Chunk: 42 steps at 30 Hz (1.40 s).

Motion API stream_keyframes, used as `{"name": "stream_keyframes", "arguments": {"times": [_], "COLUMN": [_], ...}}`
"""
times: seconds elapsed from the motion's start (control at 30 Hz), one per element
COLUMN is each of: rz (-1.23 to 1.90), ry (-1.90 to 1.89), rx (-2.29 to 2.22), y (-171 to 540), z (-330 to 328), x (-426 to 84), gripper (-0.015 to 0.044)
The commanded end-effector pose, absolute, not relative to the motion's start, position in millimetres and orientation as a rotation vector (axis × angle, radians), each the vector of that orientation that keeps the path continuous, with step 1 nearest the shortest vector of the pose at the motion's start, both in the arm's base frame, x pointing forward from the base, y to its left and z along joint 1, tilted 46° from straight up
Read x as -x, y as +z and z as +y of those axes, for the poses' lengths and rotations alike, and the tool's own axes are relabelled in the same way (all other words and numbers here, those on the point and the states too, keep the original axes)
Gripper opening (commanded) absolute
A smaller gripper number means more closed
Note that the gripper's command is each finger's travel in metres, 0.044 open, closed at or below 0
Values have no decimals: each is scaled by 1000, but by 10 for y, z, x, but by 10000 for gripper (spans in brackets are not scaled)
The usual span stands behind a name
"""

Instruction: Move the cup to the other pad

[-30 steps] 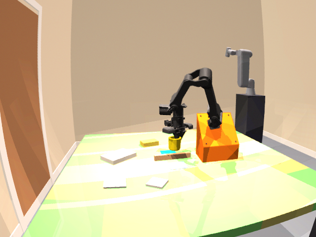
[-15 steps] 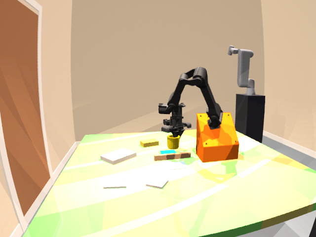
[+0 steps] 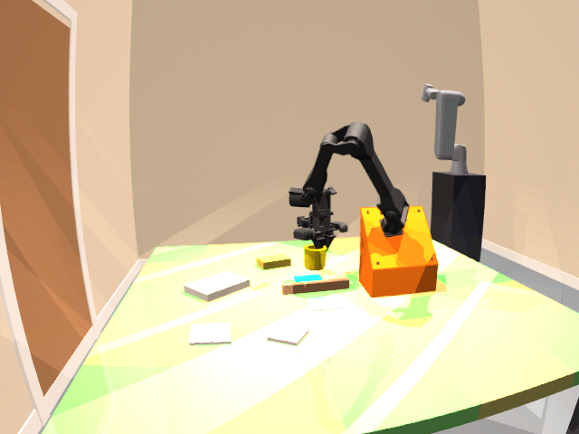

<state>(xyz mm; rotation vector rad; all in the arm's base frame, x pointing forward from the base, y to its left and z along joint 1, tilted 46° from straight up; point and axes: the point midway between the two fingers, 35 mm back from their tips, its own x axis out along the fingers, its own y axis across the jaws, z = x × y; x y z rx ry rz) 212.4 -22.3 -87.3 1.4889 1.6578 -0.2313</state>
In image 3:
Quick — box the yellow flat block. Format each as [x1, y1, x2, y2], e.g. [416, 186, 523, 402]
[256, 254, 291, 270]

